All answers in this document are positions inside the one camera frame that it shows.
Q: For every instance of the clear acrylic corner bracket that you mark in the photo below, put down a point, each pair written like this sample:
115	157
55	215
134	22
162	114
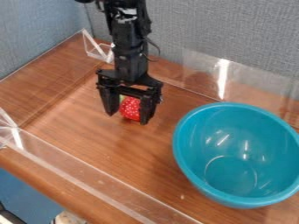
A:
96	50

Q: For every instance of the clear acrylic back barrier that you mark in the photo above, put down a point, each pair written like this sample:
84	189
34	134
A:
227	81

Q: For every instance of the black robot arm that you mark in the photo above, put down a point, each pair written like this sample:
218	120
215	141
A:
128	26

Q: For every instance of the red toy strawberry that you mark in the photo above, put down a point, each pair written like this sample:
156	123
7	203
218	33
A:
130	108

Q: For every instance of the clear acrylic front barrier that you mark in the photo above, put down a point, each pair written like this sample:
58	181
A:
140	206

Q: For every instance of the blue plastic bowl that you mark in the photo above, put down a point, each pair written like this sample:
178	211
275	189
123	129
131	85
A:
238	153

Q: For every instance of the clear acrylic left bracket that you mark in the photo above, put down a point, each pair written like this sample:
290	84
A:
10	131

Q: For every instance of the clear acrylic barrier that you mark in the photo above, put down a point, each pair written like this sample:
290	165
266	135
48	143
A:
227	81
140	206

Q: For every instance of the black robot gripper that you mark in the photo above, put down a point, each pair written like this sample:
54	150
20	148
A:
128	79

